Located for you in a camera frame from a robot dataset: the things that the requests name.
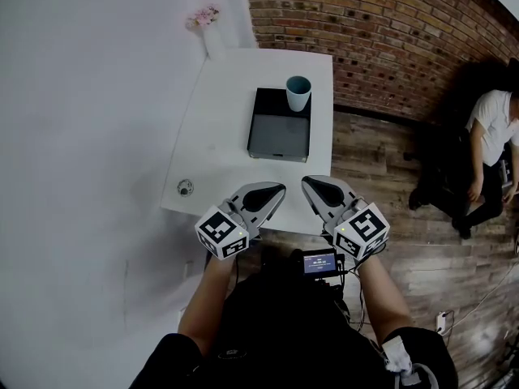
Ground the black cable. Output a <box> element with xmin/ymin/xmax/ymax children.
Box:
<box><xmin>340</xmin><ymin>253</ymin><xmax>391</xmax><ymax>336</ymax></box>

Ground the white power strip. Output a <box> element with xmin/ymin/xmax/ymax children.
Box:
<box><xmin>435</xmin><ymin>310</ymin><xmax>456</xmax><ymax>334</ymax></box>

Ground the person's black shirt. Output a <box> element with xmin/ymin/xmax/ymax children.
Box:
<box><xmin>129</xmin><ymin>245</ymin><xmax>459</xmax><ymax>389</ymax></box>

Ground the white crumpled cloth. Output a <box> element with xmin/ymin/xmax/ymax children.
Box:
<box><xmin>382</xmin><ymin>336</ymin><xmax>415</xmax><ymax>374</ymax></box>

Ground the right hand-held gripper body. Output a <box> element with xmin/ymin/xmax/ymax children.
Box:
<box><xmin>323</xmin><ymin>196</ymin><xmax>392</xmax><ymax>263</ymax></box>

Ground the pale blue cup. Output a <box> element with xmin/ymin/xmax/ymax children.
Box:
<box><xmin>285</xmin><ymin>75</ymin><xmax>313</xmax><ymax>113</ymax></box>

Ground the person's left forearm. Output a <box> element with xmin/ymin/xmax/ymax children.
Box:
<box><xmin>177</xmin><ymin>255</ymin><xmax>239</xmax><ymax>357</ymax></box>

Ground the person's right forearm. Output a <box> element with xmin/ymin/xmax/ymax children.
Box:
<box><xmin>355</xmin><ymin>253</ymin><xmax>413</xmax><ymax>346</ymax></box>

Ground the white floor cable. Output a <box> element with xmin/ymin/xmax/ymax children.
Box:
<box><xmin>444</xmin><ymin>264</ymin><xmax>519</xmax><ymax>336</ymax></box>

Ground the black rectangular tray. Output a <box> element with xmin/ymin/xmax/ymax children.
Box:
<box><xmin>247</xmin><ymin>87</ymin><xmax>315</xmax><ymax>164</ymax></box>

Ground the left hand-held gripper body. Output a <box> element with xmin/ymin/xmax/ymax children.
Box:
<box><xmin>194</xmin><ymin>200</ymin><xmax>264</xmax><ymax>262</ymax></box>

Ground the black recorder with screen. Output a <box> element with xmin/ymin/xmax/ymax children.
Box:
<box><xmin>301</xmin><ymin>248</ymin><xmax>339</xmax><ymax>277</ymax></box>

